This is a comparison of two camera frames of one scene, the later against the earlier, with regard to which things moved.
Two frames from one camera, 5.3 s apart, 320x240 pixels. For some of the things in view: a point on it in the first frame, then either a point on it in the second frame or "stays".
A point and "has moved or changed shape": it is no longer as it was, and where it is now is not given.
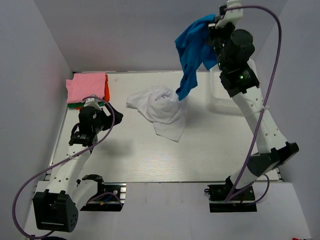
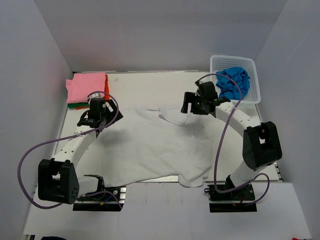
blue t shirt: [194, 50] has moved or changed shape
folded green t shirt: [75, 105] stays
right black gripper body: [218, 38] -> [200, 102]
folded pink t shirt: [84, 85] stays
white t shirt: [160, 105] -> [150, 144]
